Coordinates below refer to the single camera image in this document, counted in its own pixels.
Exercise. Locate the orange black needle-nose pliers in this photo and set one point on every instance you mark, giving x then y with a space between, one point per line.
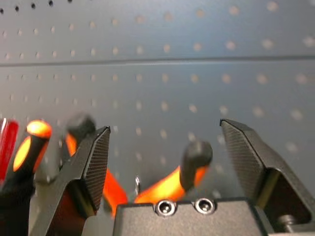
194 159

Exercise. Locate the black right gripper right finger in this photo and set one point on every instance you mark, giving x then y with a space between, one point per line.
258 167

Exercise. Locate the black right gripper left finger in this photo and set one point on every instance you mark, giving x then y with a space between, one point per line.
73 186

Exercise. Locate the dark grey pegboard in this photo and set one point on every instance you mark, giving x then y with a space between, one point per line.
157 37

